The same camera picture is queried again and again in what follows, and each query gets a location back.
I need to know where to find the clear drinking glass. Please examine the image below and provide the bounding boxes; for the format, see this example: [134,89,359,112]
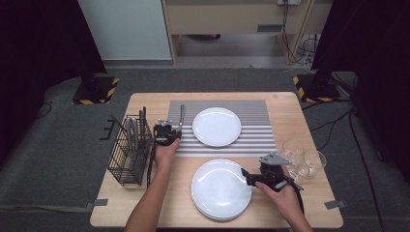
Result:
[278,138,306,167]
[288,163,304,188]
[298,149,328,180]

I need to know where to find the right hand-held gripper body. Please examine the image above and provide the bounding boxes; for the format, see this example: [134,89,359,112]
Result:
[258,152,305,193]

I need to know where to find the left hand-held gripper cable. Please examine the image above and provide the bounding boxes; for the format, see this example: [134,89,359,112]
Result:
[146,136,160,189]

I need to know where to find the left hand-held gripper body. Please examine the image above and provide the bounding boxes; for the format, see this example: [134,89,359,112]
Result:
[153,118,183,148]

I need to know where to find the single white plate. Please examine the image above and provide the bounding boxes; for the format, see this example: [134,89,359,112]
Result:
[191,106,243,148]

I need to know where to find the person's left hand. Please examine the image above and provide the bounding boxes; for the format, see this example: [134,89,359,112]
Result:
[153,138,182,172]

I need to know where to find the hand-held gripper cable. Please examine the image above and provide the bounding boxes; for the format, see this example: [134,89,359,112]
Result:
[146,136,160,189]
[289,182,307,217]

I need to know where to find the white partition panel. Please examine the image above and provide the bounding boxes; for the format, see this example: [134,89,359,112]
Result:
[76,0,172,61]

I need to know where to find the black floor cable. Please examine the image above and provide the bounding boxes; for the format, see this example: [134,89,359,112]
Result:
[348,107,386,232]
[310,109,354,152]
[36,101,53,120]

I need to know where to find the right hand-held gripper cable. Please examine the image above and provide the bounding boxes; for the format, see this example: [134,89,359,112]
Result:
[289,182,307,217]

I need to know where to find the person's right hand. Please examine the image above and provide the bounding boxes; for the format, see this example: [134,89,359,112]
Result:
[255,165,305,223]

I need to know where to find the black wire cutlery basket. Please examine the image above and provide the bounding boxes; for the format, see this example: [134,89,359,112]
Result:
[106,114,153,188]

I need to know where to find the tangle of white cables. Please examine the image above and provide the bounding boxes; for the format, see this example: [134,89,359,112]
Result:
[294,33,320,73]

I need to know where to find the stack of white plates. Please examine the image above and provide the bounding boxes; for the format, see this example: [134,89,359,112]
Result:
[190,159,253,221]

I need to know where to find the gray tape piece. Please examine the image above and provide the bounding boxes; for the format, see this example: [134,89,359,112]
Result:
[85,198,109,210]
[324,199,348,211]

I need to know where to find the light wooden desk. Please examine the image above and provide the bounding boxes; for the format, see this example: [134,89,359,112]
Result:
[161,0,333,66]

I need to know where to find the black tape floor mark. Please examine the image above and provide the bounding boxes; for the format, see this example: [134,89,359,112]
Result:
[99,119,116,141]

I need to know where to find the striped gray placemat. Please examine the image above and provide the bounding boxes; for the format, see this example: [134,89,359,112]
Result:
[165,100,278,159]

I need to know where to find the black curtain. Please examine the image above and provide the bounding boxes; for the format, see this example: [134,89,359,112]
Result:
[310,0,410,183]
[0,0,107,168]

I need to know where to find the black hanging cables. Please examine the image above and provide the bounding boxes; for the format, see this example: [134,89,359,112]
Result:
[281,3,303,64]

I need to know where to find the hazard-striped stand base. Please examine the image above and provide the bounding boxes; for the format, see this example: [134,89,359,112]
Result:
[292,72,342,104]
[72,75,120,105]

